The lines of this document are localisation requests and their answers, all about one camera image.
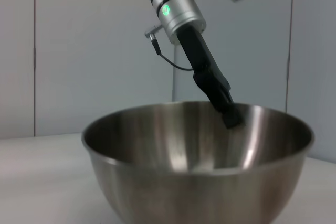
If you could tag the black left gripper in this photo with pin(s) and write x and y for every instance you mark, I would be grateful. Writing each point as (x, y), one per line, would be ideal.
(199, 51)

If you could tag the stainless steel mixing bowl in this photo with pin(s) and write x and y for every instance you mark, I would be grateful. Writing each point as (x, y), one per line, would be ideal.
(183, 187)

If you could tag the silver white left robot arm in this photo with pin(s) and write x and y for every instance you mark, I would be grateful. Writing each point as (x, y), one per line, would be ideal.
(178, 11)

